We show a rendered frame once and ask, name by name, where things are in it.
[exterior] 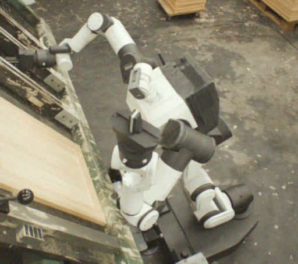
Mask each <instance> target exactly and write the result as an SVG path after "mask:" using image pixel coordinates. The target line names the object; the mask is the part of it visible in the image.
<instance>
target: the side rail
mask: <svg viewBox="0 0 298 264"><path fill-rule="evenodd" d="M8 1H9V2H10V3H12V4H13V5H14V6H15V7H16V8H17V9H19V10H20V11H21V12H22V13H23V15H25V16H26V17H27V18H28V19H29V20H30V21H32V22H33V23H34V24H35V25H36V24H37V23H38V22H40V19H39V16H38V15H37V14H36V13H35V12H33V11H32V10H31V9H30V8H29V7H28V6H27V5H26V4H25V3H24V2H23V1H22V0H8ZM6 3H7V1H6Z"/></svg>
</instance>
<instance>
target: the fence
mask: <svg viewBox="0 0 298 264"><path fill-rule="evenodd" d="M9 209H10V213H8V214H7V215H6V214H4V213H0V224H2V225H4V226H9V227H13V228H14V229H16V228H17V227H18V226H19V225H21V224H22V223H26V224H29V225H31V226H34V227H39V228H41V229H42V235H43V236H45V237H49V238H54V239H56V240H59V241H63V242H67V243H70V244H75V245H79V246H82V247H86V248H91V249H95V250H97V251H102V252H107V253H108V254H111V255H114V254H115V253H117V252H118V251H119V250H120V249H121V247H120V245H119V241H118V239H117V237H114V236H111V235H109V234H105V233H102V232H100V231H98V230H94V229H91V228H88V227H85V226H82V225H80V224H77V223H73V222H70V221H67V220H64V219H61V218H60V217H56V216H53V215H50V214H48V213H45V212H42V211H38V210H35V209H32V208H29V207H26V206H23V205H22V204H18V203H16V202H13V201H9Z"/></svg>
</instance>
